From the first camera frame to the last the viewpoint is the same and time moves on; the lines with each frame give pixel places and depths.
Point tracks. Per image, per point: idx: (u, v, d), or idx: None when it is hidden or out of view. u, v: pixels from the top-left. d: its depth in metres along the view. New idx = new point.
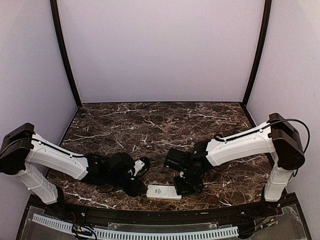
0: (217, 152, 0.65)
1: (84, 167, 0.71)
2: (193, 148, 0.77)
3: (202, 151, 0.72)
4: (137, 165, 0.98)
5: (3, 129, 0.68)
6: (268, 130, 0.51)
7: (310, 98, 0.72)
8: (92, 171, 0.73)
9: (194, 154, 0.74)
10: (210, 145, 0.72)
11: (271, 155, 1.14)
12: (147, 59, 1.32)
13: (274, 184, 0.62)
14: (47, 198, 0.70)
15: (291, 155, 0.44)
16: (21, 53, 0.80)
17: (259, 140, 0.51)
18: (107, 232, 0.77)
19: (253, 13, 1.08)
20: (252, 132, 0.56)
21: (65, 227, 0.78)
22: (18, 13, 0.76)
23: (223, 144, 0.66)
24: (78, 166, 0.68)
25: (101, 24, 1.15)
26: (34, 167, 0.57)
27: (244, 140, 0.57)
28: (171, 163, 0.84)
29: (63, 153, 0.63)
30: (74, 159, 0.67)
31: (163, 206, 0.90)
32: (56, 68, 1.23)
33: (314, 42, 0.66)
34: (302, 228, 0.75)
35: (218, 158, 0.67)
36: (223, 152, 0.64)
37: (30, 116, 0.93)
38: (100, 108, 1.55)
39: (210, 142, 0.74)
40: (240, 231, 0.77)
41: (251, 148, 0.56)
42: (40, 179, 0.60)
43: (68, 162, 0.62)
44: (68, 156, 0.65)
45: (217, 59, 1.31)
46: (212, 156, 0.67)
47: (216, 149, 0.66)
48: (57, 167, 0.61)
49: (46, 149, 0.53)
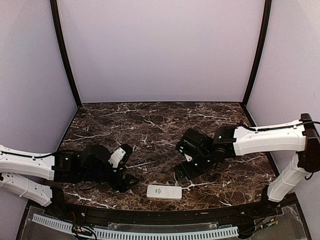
0: (246, 141, 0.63)
1: (50, 167, 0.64)
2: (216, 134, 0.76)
3: (228, 137, 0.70)
4: (117, 153, 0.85)
5: (3, 129, 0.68)
6: (302, 128, 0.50)
7: (310, 98, 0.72)
8: (58, 169, 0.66)
9: (219, 139, 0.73)
10: (237, 133, 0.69)
11: (270, 155, 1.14)
12: (147, 59, 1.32)
13: (284, 183, 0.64)
14: (41, 201, 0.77)
15: (315, 157, 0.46)
16: (21, 53, 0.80)
17: (294, 136, 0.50)
18: (107, 232, 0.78)
19: (253, 12, 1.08)
20: (285, 127, 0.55)
21: (65, 227, 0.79)
22: (18, 13, 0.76)
23: (253, 133, 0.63)
24: (44, 167, 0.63)
25: (100, 24, 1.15)
26: (15, 176, 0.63)
27: (278, 133, 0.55)
28: (187, 144, 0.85)
29: (24, 156, 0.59)
30: (39, 160, 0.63)
31: (163, 206, 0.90)
32: (56, 67, 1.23)
33: (314, 42, 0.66)
34: (302, 228, 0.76)
35: (245, 148, 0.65)
36: (253, 142, 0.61)
37: (30, 116, 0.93)
38: (100, 108, 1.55)
39: (237, 130, 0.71)
40: (240, 231, 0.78)
41: (284, 142, 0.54)
42: (24, 186, 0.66)
43: (32, 165, 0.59)
44: (31, 159, 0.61)
45: (217, 59, 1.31)
46: (240, 144, 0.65)
47: (246, 138, 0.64)
48: (23, 171, 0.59)
49: (7, 158, 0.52)
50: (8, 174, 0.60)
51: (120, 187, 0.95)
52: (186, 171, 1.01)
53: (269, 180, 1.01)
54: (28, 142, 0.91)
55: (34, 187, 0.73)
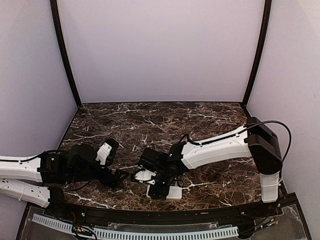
0: (193, 155, 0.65)
1: (35, 169, 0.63)
2: (169, 151, 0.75)
3: (177, 154, 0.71)
4: (103, 149, 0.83)
5: (3, 129, 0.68)
6: (243, 135, 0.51)
7: (310, 99, 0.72)
8: (44, 171, 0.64)
9: (170, 157, 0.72)
10: (186, 147, 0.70)
11: None
12: (147, 60, 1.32)
13: (265, 186, 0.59)
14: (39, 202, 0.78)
15: (268, 160, 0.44)
16: (20, 53, 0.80)
17: (236, 145, 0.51)
18: (107, 232, 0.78)
19: (253, 12, 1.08)
20: (228, 137, 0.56)
21: (64, 227, 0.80)
22: (18, 14, 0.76)
23: (198, 147, 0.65)
24: (29, 170, 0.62)
25: (100, 24, 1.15)
26: (11, 181, 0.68)
27: (221, 144, 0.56)
28: (145, 162, 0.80)
29: (9, 162, 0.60)
30: (25, 163, 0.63)
31: (163, 206, 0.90)
32: (56, 68, 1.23)
33: (314, 42, 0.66)
34: (302, 227, 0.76)
35: (193, 162, 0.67)
36: (199, 155, 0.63)
37: (30, 116, 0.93)
38: (100, 108, 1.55)
39: (185, 145, 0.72)
40: (240, 231, 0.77)
41: (228, 152, 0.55)
42: (18, 189, 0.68)
43: (17, 170, 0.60)
44: (17, 163, 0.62)
45: (217, 59, 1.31)
46: (187, 159, 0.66)
47: (191, 153, 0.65)
48: (14, 175, 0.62)
49: None
50: (2, 181, 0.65)
51: (112, 185, 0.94)
52: (156, 189, 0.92)
53: None
54: (28, 143, 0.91)
55: (30, 189, 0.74)
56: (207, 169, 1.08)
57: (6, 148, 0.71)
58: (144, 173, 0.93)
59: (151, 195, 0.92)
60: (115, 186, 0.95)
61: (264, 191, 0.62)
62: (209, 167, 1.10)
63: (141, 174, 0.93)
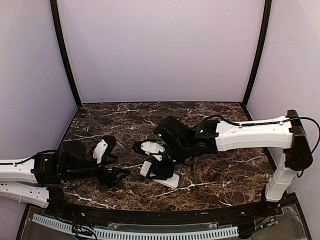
0: (227, 136, 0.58)
1: (28, 171, 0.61)
2: (198, 127, 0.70)
3: (210, 132, 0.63)
4: (99, 147, 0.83)
5: (3, 129, 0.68)
6: (289, 124, 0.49)
7: (310, 99, 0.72)
8: (38, 172, 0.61)
9: (200, 133, 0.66)
10: (221, 127, 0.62)
11: (270, 155, 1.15)
12: (147, 60, 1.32)
13: (277, 183, 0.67)
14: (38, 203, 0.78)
15: (300, 155, 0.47)
16: (21, 53, 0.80)
17: (280, 133, 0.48)
18: (107, 232, 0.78)
19: (253, 13, 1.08)
20: (270, 123, 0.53)
21: (65, 227, 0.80)
22: (18, 14, 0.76)
23: (237, 128, 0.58)
24: (24, 171, 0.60)
25: (101, 25, 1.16)
26: (10, 183, 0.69)
27: (263, 129, 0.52)
28: (165, 132, 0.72)
29: (4, 165, 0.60)
30: (19, 165, 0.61)
31: (163, 206, 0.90)
32: (56, 67, 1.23)
33: (314, 43, 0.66)
34: (303, 228, 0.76)
35: (227, 143, 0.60)
36: (236, 137, 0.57)
37: (30, 116, 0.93)
38: (100, 108, 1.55)
39: (220, 123, 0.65)
40: (240, 231, 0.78)
41: (268, 139, 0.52)
42: (17, 191, 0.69)
43: (12, 173, 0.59)
44: (12, 166, 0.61)
45: (217, 59, 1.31)
46: (222, 139, 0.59)
47: (228, 133, 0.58)
48: (13, 177, 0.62)
49: None
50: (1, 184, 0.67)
51: (110, 182, 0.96)
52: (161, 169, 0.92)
53: (268, 180, 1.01)
54: (28, 143, 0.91)
55: (29, 190, 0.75)
56: (207, 169, 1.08)
57: (6, 148, 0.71)
58: (152, 144, 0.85)
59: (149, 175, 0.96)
60: (113, 183, 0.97)
61: (275, 188, 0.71)
62: (209, 167, 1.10)
63: (148, 145, 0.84)
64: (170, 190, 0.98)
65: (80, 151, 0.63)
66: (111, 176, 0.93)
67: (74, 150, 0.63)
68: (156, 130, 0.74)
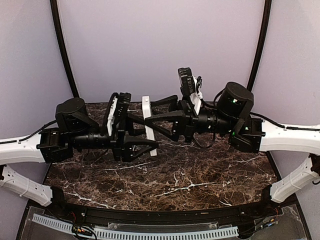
0: (270, 137, 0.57)
1: (33, 146, 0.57)
2: (247, 123, 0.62)
3: (257, 130, 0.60)
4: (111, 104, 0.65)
5: (4, 129, 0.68)
6: None
7: (310, 99, 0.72)
8: (42, 147, 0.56)
9: (247, 130, 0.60)
10: (264, 127, 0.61)
11: (270, 155, 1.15)
12: (147, 60, 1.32)
13: (292, 185, 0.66)
14: (41, 200, 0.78)
15: None
16: (20, 54, 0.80)
17: None
18: (107, 232, 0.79)
19: (253, 13, 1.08)
20: (311, 129, 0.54)
21: (65, 228, 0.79)
22: (18, 14, 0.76)
23: (281, 130, 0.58)
24: (29, 148, 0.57)
25: (100, 24, 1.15)
26: (16, 176, 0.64)
27: (306, 134, 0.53)
28: (236, 105, 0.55)
29: (8, 143, 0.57)
30: (24, 142, 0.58)
31: (163, 206, 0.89)
32: (56, 67, 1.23)
33: (315, 43, 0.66)
34: (303, 227, 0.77)
35: (269, 144, 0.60)
36: (281, 139, 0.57)
37: (30, 116, 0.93)
38: (100, 108, 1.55)
39: (263, 123, 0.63)
40: (240, 231, 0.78)
41: (308, 144, 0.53)
42: (23, 186, 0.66)
43: (17, 151, 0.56)
44: (16, 143, 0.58)
45: (218, 59, 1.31)
46: (266, 139, 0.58)
47: (274, 133, 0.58)
48: (20, 158, 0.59)
49: None
50: (7, 175, 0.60)
51: (124, 156, 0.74)
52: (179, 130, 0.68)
53: (268, 180, 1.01)
54: None
55: (34, 186, 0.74)
56: (207, 169, 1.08)
57: None
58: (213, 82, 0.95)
59: (150, 123, 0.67)
60: (128, 158, 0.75)
61: (290, 191, 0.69)
62: (209, 167, 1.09)
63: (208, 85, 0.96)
64: (170, 190, 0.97)
65: (75, 107, 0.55)
66: (122, 149, 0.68)
67: (68, 108, 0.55)
68: (233, 94, 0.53)
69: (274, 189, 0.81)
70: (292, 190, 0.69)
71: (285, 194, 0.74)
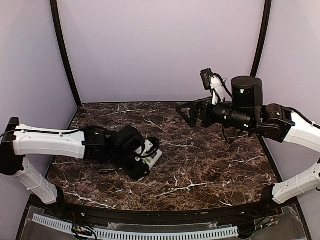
0: (297, 131, 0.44)
1: (78, 142, 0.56)
2: (275, 110, 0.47)
3: (288, 119, 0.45)
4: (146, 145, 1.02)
5: (4, 128, 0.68)
6: None
7: (310, 99, 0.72)
8: (89, 144, 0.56)
9: (276, 116, 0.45)
10: (294, 116, 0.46)
11: (271, 155, 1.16)
12: (146, 59, 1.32)
13: (297, 187, 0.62)
14: (46, 199, 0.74)
15: None
16: (21, 54, 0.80)
17: None
18: (106, 232, 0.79)
19: (253, 13, 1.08)
20: None
21: (65, 227, 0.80)
22: (18, 14, 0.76)
23: (309, 125, 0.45)
24: (72, 143, 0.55)
25: (100, 24, 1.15)
26: (32, 169, 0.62)
27: None
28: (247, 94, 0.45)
29: (48, 134, 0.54)
30: (66, 136, 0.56)
31: (163, 206, 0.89)
32: (56, 67, 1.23)
33: (314, 42, 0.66)
34: (303, 228, 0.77)
35: (290, 136, 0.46)
36: (308, 135, 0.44)
37: (30, 116, 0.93)
38: (100, 108, 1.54)
39: (294, 114, 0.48)
40: (240, 231, 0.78)
41: None
42: (38, 181, 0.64)
43: (59, 143, 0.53)
44: (58, 135, 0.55)
45: (218, 58, 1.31)
46: (293, 130, 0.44)
47: (303, 125, 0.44)
48: (54, 151, 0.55)
49: (30, 136, 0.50)
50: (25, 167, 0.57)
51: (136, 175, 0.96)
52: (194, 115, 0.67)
53: (268, 180, 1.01)
54: None
55: (46, 184, 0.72)
56: (207, 169, 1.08)
57: None
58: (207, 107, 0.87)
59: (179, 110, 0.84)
60: (136, 177, 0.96)
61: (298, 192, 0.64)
62: (209, 167, 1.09)
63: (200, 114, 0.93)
64: (170, 190, 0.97)
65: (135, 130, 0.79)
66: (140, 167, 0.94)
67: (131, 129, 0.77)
68: (238, 84, 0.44)
69: (276, 189, 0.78)
70: (297, 192, 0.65)
71: (286, 196, 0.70)
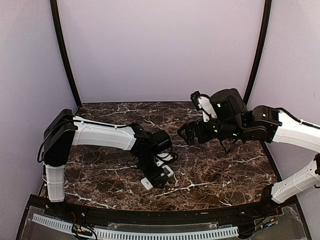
0: (285, 131, 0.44)
1: (131, 135, 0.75)
2: (263, 111, 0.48)
3: (274, 119, 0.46)
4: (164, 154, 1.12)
5: (5, 129, 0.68)
6: None
7: (310, 99, 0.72)
8: (141, 137, 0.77)
9: (263, 117, 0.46)
10: (281, 116, 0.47)
11: (270, 155, 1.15)
12: (146, 59, 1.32)
13: (294, 186, 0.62)
14: (54, 196, 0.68)
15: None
16: (20, 54, 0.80)
17: None
18: (106, 232, 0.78)
19: (253, 13, 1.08)
20: None
21: (65, 228, 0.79)
22: (18, 13, 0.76)
23: (297, 123, 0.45)
24: (126, 134, 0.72)
25: (100, 24, 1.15)
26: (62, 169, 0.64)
27: None
28: (225, 106, 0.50)
29: (104, 126, 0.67)
30: (120, 129, 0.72)
31: (163, 206, 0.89)
32: (56, 67, 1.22)
33: (314, 42, 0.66)
34: (303, 228, 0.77)
35: (279, 136, 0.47)
36: (296, 133, 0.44)
37: (30, 116, 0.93)
38: (100, 108, 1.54)
39: (281, 114, 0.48)
40: (240, 231, 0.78)
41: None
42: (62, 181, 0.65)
43: (117, 134, 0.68)
44: (115, 128, 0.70)
45: (218, 58, 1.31)
46: (280, 130, 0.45)
47: (291, 125, 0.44)
48: (107, 142, 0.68)
49: (90, 127, 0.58)
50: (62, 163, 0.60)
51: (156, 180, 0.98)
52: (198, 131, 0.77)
53: (268, 180, 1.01)
54: (28, 144, 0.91)
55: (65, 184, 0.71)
56: (207, 169, 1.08)
57: (7, 150, 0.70)
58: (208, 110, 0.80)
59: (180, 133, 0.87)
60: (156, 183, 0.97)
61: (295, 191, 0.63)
62: (209, 167, 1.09)
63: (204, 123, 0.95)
64: (170, 190, 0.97)
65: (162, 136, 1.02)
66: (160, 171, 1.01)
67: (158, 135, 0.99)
68: (215, 99, 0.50)
69: (276, 189, 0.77)
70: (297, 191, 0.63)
71: (286, 194, 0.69)
